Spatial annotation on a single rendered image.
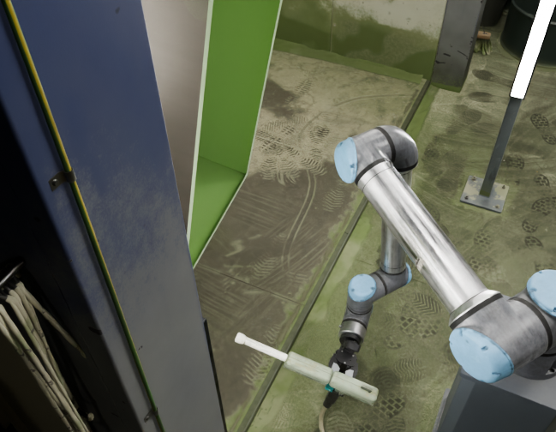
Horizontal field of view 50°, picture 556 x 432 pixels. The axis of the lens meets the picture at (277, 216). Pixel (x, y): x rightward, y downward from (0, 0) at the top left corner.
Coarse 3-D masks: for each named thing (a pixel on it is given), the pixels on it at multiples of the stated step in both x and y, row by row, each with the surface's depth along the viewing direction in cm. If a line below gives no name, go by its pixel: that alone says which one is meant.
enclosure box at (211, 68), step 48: (144, 0) 123; (192, 0) 119; (240, 0) 185; (192, 48) 128; (240, 48) 198; (192, 96) 138; (240, 96) 212; (192, 144) 149; (240, 144) 229; (192, 192) 165; (192, 240) 216
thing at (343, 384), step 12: (240, 336) 192; (264, 348) 192; (288, 360) 190; (300, 360) 190; (312, 360) 191; (300, 372) 190; (312, 372) 189; (324, 372) 189; (336, 372) 190; (324, 384) 191; (336, 384) 188; (348, 384) 188; (360, 384) 189; (336, 396) 195; (360, 396) 187; (372, 396) 187
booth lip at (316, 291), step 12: (420, 96) 346; (408, 120) 330; (360, 204) 287; (360, 216) 284; (348, 228) 276; (336, 252) 266; (324, 276) 257; (312, 300) 249; (300, 324) 241; (288, 336) 237; (288, 348) 234; (276, 360) 230; (276, 372) 227; (264, 384) 223; (264, 396) 221; (252, 408) 217; (252, 420) 216
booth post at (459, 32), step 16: (448, 0) 319; (464, 0) 315; (480, 0) 312; (448, 16) 325; (464, 16) 321; (480, 16) 325; (448, 32) 331; (464, 32) 327; (448, 48) 338; (464, 48) 334; (448, 64) 344; (464, 64) 340; (432, 80) 356; (448, 80) 351; (464, 80) 357
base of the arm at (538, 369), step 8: (536, 360) 154; (544, 360) 154; (552, 360) 154; (528, 368) 156; (536, 368) 155; (544, 368) 155; (552, 368) 157; (528, 376) 157; (536, 376) 156; (544, 376) 156; (552, 376) 157
